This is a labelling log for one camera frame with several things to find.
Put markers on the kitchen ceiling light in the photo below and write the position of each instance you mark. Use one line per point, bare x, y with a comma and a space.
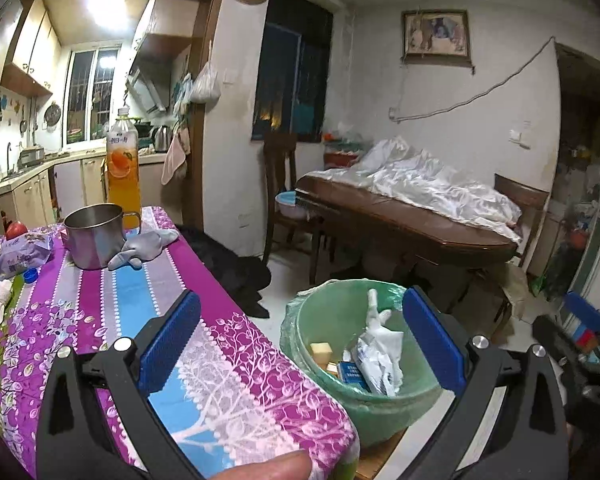
106, 9

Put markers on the orange juice bottle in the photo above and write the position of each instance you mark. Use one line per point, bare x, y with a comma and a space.
123, 170

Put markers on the purple white plastic bag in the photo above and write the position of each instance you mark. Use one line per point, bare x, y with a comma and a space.
22, 255

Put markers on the white wall switch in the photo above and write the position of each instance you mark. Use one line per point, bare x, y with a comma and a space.
520, 135

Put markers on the red container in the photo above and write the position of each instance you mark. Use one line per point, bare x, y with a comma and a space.
342, 152

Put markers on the cream kitchen wall cabinet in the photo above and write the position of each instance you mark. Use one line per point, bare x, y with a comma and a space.
170, 20
30, 45

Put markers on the dark wooden table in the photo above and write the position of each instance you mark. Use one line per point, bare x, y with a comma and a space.
420, 232

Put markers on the framed wall picture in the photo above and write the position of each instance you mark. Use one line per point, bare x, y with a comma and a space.
436, 34

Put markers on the white hanging plastic bag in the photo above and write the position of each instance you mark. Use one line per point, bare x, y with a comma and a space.
205, 87

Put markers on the white crumpled wrapper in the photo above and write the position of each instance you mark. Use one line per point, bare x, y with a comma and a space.
1, 302

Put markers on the floral purple tablecloth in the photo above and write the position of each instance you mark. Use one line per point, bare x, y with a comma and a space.
130, 280

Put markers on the black cloth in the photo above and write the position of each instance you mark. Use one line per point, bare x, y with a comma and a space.
230, 270

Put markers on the grey cloth rag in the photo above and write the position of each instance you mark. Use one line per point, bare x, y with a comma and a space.
142, 247

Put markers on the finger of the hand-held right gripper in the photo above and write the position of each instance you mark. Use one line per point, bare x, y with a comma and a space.
585, 310
555, 337

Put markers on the pink hanging towel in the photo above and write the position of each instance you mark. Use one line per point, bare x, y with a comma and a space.
175, 157

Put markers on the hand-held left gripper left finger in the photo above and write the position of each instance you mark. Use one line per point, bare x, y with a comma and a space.
172, 337

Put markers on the metal kettle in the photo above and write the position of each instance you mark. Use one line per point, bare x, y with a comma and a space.
162, 139

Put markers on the metal pot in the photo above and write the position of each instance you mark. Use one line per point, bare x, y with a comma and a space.
92, 240

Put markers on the kitchen base cabinets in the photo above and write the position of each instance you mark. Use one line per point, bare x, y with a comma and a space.
80, 185

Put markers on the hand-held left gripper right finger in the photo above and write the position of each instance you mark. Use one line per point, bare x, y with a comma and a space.
432, 337

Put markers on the blue white small box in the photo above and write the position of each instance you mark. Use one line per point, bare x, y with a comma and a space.
352, 375

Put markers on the blue basin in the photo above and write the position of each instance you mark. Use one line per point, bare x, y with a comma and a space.
289, 205

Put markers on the blue bottle cap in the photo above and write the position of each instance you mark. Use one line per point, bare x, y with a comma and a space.
30, 275

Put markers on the green trash bin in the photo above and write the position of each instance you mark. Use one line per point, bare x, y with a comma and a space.
325, 310

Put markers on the metal range hood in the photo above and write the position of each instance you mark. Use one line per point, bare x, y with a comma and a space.
147, 92

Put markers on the person's left hand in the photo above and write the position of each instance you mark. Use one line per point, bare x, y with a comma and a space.
270, 467

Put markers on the round metal strainer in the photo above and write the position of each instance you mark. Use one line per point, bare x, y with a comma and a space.
52, 117

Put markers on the white plastic sheet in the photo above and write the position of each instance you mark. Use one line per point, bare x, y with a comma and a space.
430, 182

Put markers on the kitchen window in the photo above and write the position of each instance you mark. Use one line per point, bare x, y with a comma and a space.
92, 95

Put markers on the dark window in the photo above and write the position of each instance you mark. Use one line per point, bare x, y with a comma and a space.
290, 65

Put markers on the red apple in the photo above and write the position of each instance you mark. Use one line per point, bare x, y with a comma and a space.
16, 230

